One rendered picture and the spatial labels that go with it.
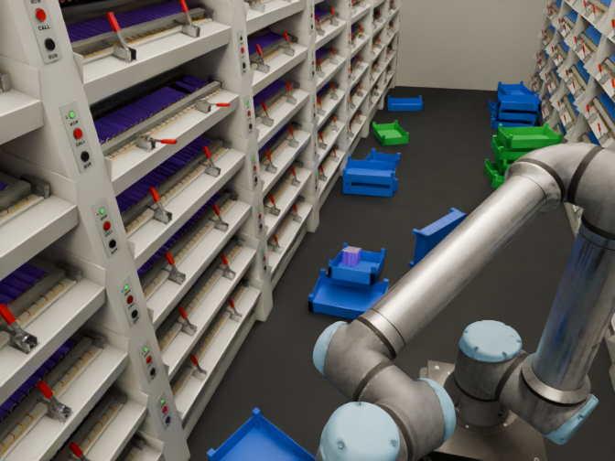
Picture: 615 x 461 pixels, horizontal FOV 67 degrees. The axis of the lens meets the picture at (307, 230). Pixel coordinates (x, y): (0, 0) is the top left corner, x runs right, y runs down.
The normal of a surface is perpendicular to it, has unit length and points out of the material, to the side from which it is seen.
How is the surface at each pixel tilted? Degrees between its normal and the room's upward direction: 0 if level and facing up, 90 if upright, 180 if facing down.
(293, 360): 0
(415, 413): 25
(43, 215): 18
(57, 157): 90
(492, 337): 4
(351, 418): 10
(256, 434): 0
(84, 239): 90
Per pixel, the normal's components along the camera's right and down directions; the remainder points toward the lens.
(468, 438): -0.04, -0.83
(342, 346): -0.28, -0.69
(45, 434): 0.26, -0.76
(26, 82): -0.30, 0.52
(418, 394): 0.22, -0.90
